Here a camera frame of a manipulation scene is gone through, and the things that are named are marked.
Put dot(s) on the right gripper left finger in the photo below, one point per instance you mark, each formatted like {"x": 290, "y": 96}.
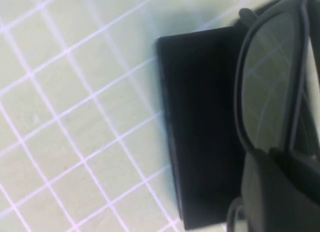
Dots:
{"x": 275, "y": 204}

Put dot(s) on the black printed glasses case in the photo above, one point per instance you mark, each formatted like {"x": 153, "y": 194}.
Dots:
{"x": 200, "y": 116}

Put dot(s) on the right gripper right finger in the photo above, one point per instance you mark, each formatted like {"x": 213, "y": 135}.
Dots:
{"x": 300, "y": 169}

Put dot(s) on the black framed glasses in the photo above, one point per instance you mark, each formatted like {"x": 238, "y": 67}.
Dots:
{"x": 239, "y": 96}

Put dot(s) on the green checked tablecloth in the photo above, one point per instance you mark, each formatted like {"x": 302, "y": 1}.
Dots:
{"x": 62, "y": 104}

